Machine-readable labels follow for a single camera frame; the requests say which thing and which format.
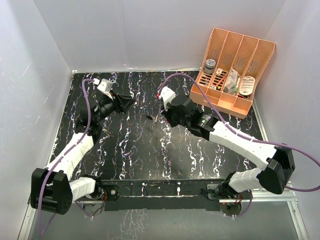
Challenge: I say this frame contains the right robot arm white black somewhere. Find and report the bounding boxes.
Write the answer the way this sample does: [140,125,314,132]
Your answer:
[159,94,295,199]

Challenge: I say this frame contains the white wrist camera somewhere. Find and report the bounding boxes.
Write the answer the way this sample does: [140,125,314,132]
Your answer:
[97,78,113,98]
[158,86,176,112]

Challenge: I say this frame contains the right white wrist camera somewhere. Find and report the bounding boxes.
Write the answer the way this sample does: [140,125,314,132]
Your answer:
[158,86,176,112]

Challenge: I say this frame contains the grey green small box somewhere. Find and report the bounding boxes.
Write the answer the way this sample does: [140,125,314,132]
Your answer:
[223,83,237,95]

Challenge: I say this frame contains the black marble pattern mat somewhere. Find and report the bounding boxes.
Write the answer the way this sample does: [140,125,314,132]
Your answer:
[51,71,255,180]

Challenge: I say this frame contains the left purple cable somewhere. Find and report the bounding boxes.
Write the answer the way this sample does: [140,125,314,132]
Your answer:
[38,78,101,236]

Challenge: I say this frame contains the small white card box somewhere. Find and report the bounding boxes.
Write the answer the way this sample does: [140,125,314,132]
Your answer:
[215,68,224,76]

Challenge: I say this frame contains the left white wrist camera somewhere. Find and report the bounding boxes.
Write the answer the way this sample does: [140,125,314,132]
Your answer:
[97,78,113,98]

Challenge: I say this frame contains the purple cable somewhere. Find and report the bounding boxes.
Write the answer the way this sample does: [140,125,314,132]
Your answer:
[162,73,320,193]
[38,78,101,236]

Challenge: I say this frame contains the white paper packets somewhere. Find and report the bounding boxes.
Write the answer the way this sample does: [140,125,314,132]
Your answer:
[226,67,240,84]

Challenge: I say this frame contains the silver metal keyring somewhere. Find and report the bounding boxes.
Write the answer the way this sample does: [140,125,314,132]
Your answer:
[153,114,160,124]

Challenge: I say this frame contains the grey round jar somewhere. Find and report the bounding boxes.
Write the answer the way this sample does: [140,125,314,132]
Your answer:
[203,58,217,75]

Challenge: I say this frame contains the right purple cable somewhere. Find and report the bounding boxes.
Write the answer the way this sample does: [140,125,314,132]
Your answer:
[162,73,320,193]

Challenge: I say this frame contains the orange plastic file organizer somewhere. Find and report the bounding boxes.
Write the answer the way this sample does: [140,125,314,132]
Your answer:
[190,28,276,119]

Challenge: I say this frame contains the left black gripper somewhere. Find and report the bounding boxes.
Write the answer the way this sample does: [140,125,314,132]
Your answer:
[94,90,137,124]

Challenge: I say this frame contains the orange pen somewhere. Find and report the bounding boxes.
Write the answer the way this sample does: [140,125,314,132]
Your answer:
[212,75,227,87]

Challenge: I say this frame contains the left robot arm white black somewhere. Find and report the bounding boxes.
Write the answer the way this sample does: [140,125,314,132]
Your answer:
[30,92,135,215]

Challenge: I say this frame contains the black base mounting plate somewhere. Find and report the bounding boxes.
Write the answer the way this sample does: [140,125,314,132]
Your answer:
[99,179,254,213]

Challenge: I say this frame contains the aluminium frame rail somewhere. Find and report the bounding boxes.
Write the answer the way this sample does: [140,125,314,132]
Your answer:
[246,181,298,203]

